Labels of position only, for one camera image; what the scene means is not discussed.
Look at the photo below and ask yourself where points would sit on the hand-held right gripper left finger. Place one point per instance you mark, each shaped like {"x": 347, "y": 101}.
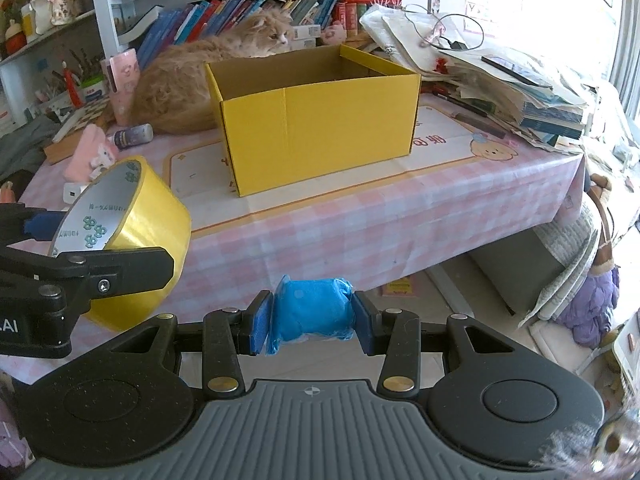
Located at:
{"x": 262, "y": 325}

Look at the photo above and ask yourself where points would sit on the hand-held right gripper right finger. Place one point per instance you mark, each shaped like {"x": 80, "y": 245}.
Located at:
{"x": 365, "y": 327}

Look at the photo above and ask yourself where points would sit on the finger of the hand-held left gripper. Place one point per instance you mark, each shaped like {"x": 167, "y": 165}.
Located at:
{"x": 42, "y": 225}
{"x": 125, "y": 270}

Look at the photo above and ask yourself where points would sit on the small white box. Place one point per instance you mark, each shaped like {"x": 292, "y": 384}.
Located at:
{"x": 72, "y": 194}

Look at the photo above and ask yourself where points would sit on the blue plastic bag roll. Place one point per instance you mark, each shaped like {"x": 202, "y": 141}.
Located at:
{"x": 310, "y": 310}

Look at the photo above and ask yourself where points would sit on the yellow tape roll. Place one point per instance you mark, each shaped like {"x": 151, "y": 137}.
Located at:
{"x": 150, "y": 210}

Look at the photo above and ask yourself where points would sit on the pink fuzzy sock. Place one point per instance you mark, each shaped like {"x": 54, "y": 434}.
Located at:
{"x": 87, "y": 155}

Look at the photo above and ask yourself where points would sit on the yellow cardboard box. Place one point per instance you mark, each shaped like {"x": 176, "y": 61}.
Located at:
{"x": 310, "y": 130}

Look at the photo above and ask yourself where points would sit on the pink checkered desktop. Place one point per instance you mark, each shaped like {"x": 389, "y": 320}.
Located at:
{"x": 350, "y": 230}

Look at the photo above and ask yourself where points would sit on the grey cloth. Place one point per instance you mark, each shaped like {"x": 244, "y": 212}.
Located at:
{"x": 25, "y": 145}

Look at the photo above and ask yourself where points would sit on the wooden chessboard box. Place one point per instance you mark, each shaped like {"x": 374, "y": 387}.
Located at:
{"x": 80, "y": 120}

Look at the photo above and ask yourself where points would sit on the small dark blue bottle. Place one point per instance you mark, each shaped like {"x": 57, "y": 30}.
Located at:
{"x": 132, "y": 136}

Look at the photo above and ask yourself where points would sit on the cup of pens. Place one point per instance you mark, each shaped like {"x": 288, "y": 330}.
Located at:
{"x": 55, "y": 87}

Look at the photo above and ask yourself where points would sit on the red tassel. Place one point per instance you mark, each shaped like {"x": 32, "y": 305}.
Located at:
{"x": 72, "y": 87}

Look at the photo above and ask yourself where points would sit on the green lid jar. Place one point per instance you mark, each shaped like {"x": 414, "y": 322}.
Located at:
{"x": 95, "y": 90}

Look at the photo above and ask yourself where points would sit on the pink humidifier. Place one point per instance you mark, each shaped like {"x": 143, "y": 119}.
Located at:
{"x": 122, "y": 85}

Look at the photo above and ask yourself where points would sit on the orange fluffy cat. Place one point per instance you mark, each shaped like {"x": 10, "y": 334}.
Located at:
{"x": 170, "y": 85}

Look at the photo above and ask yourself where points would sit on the yellow white bottle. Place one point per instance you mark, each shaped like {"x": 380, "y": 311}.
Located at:
{"x": 28, "y": 22}

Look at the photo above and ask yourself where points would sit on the grey quilted blanket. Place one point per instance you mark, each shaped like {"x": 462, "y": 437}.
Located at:
{"x": 565, "y": 260}

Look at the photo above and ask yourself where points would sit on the thick black white book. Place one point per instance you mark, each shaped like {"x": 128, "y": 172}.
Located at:
{"x": 140, "y": 25}

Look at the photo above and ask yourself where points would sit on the white bookshelf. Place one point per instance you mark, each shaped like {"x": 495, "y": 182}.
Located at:
{"x": 102, "y": 10}

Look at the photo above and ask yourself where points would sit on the purple padded jacket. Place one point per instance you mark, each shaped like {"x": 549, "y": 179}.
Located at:
{"x": 590, "y": 305}

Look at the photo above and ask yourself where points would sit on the pile of papers and books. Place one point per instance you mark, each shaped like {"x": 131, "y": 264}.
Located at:
{"x": 500, "y": 90}

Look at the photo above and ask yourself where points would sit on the row of colourful books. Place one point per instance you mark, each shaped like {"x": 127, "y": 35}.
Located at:
{"x": 225, "y": 15}

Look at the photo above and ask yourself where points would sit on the pink pig toy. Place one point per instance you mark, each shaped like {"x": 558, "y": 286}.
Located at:
{"x": 332, "y": 35}

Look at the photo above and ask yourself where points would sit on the black phone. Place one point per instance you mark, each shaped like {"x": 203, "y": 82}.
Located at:
{"x": 510, "y": 70}

